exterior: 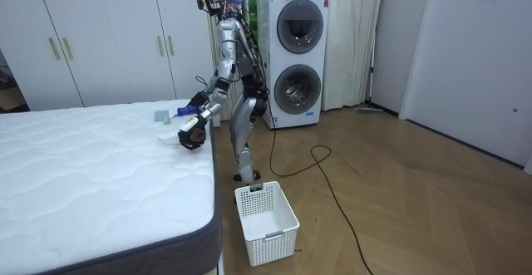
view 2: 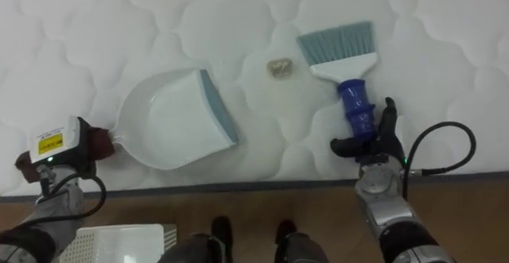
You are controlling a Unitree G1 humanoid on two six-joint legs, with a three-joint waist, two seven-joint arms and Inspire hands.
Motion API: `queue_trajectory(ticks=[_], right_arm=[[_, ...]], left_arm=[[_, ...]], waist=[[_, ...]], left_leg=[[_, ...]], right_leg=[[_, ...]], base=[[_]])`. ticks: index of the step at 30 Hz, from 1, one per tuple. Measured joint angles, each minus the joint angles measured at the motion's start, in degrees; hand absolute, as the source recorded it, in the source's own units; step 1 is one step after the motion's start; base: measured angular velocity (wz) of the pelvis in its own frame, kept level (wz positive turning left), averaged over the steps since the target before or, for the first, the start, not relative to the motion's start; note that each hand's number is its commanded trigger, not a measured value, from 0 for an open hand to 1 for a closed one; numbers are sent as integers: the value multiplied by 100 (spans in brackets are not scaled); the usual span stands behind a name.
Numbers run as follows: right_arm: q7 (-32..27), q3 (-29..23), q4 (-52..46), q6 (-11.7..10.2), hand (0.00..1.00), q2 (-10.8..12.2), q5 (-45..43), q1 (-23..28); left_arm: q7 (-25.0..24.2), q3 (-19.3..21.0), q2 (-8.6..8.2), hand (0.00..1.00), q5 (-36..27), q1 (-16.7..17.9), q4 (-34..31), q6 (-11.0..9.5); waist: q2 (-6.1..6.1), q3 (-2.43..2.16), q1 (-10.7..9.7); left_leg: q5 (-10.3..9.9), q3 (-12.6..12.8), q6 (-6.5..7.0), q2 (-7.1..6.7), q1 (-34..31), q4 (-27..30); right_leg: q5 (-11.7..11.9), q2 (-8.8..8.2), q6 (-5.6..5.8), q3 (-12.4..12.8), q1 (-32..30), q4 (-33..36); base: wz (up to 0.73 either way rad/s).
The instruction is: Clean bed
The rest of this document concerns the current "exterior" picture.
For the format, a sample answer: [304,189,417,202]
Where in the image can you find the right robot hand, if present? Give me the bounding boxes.
[186,91,210,109]

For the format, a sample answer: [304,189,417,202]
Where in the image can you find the white brush with blue handle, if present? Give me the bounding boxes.
[153,105,200,123]

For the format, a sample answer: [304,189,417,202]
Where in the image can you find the robot legs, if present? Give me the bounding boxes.
[228,86,269,184]

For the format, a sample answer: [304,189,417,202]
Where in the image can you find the robot body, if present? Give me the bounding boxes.
[194,0,269,101]

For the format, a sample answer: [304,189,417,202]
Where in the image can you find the white stacked washing machine tower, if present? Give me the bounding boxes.
[256,0,330,130]

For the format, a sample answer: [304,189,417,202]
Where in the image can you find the white mattress grey bed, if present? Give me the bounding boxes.
[0,98,224,275]

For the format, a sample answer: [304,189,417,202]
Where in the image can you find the white perforated plastic basket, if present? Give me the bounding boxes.
[234,180,301,268]

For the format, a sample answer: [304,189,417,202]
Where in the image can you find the white wardrobe with gold handles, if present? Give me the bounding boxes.
[0,0,215,112]

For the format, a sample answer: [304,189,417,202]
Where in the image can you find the flat mop with long handle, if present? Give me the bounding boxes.
[355,29,386,114]

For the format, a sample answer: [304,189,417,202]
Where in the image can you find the black floor cable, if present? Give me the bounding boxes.
[265,96,375,275]

